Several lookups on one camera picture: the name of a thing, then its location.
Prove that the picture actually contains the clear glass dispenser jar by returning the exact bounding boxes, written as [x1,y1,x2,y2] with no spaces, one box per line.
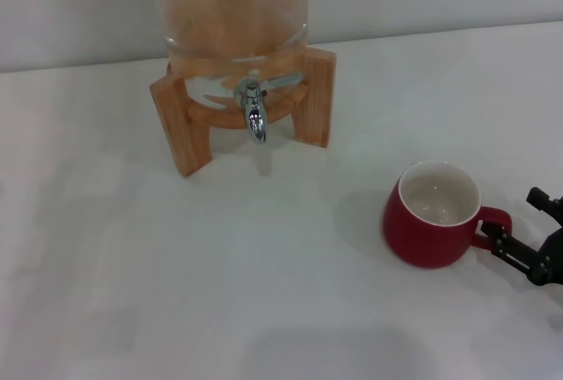
[147,0,311,128]

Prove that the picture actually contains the chrome faucet with lever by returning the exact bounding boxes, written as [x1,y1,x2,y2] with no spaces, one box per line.
[232,70,305,145]

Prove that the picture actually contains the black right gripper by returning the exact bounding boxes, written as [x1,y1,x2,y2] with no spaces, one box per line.
[479,186,563,287]

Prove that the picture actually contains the wooden dispenser stand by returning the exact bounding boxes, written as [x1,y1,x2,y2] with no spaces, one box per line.
[149,47,339,178]

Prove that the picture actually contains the red cup white inside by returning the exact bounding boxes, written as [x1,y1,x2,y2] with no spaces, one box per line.
[381,160,514,270]

